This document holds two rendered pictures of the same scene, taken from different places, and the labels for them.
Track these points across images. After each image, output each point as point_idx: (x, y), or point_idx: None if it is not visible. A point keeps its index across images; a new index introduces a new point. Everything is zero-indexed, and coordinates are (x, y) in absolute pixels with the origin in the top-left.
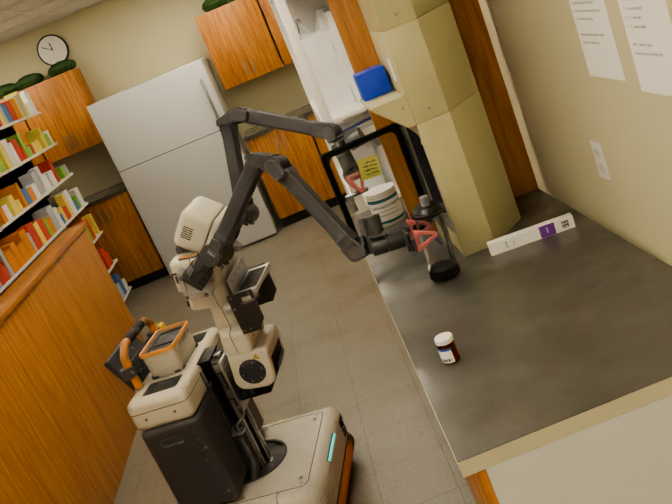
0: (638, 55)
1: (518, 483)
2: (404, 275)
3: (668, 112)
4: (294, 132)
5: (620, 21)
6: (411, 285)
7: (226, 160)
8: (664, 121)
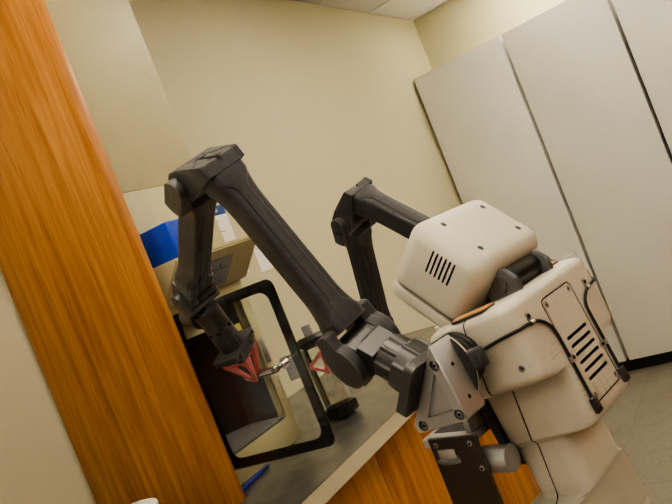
0: (258, 249)
1: None
2: (352, 431)
3: (280, 275)
4: (208, 259)
5: (243, 233)
6: (370, 414)
7: (291, 229)
8: (278, 283)
